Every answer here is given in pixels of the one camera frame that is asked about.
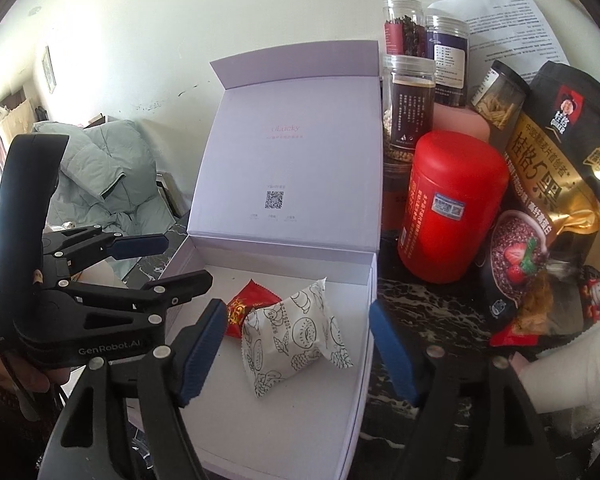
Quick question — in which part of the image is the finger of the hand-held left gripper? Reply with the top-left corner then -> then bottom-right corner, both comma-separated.
42,227 -> 170,281
55,270 -> 214,341

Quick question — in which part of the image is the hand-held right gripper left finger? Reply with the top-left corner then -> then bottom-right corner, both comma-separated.
37,299 -> 229,480

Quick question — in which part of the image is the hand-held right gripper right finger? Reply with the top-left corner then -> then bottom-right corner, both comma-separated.
367,300 -> 581,480

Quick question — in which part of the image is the red snack packet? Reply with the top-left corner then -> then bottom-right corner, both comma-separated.
225,280 -> 281,343

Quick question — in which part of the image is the white patterned snack packet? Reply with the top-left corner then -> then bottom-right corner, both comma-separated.
240,276 -> 356,400

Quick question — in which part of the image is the white gift box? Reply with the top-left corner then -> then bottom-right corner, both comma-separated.
122,40 -> 385,480

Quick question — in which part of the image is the person's left hand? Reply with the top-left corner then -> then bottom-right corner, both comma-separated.
0,355 -> 68,393

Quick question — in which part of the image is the pale green down jacket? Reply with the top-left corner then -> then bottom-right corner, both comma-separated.
32,120 -> 178,241

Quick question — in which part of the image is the cardboard box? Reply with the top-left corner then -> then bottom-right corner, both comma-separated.
0,97 -> 36,136

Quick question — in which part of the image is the clear packet of brown snacks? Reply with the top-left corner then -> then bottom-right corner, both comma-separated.
490,260 -> 588,348

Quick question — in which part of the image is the red canister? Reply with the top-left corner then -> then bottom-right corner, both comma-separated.
397,130 -> 511,283

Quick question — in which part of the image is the pink box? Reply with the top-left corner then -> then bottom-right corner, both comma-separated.
432,105 -> 491,143

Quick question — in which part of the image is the clear jar with brown label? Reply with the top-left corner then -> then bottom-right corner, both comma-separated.
381,53 -> 438,161

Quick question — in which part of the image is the black and gold oatmeal bag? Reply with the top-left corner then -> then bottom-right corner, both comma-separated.
480,60 -> 600,321

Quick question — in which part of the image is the jar of yellow sticks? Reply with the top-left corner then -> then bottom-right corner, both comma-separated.
470,60 -> 532,133

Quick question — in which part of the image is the clear jar with purple label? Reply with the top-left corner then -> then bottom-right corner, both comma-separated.
425,8 -> 471,108

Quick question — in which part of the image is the clear jar with red label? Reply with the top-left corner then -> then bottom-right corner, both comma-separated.
381,0 -> 427,56

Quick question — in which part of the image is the printed paper sheet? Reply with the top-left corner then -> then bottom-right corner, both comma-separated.
427,0 -> 571,86

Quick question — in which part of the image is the framed wall picture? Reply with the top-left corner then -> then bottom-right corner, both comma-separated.
41,46 -> 57,95

